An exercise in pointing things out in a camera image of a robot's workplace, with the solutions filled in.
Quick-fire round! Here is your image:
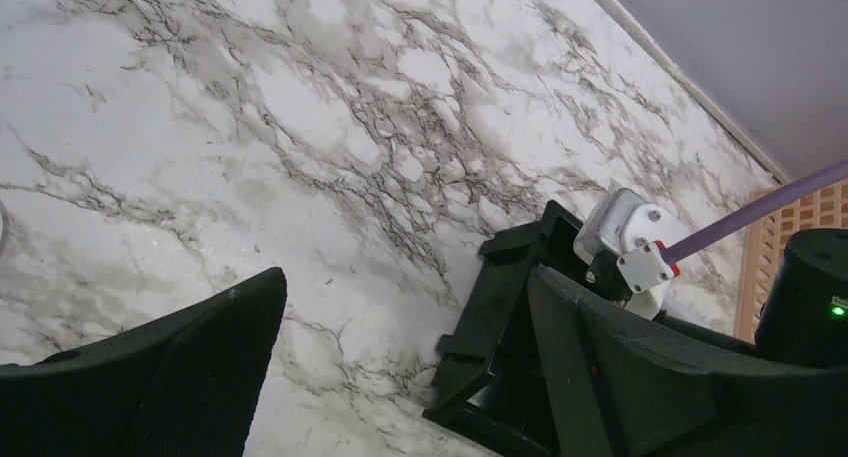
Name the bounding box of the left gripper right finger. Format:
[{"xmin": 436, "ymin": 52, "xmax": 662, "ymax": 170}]
[{"xmin": 527, "ymin": 267, "xmax": 847, "ymax": 456}]

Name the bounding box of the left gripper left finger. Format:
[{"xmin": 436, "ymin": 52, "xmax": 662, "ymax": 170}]
[{"xmin": 1, "ymin": 267, "xmax": 287, "ymax": 456}]

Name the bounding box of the black white card tray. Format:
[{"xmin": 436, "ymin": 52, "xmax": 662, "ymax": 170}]
[{"xmin": 424, "ymin": 201, "xmax": 611, "ymax": 456}]

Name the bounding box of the orange plastic desk organizer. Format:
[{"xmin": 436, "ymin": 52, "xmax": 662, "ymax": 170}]
[{"xmin": 732, "ymin": 178, "xmax": 848, "ymax": 346}]

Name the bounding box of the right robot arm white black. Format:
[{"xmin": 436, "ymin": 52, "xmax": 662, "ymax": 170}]
[{"xmin": 755, "ymin": 228, "xmax": 847, "ymax": 368}]

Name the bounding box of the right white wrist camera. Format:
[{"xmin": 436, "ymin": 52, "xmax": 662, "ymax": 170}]
[{"xmin": 573, "ymin": 188, "xmax": 690, "ymax": 320}]

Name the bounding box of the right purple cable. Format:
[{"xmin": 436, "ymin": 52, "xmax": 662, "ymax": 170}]
[{"xmin": 659, "ymin": 159, "xmax": 848, "ymax": 266}]

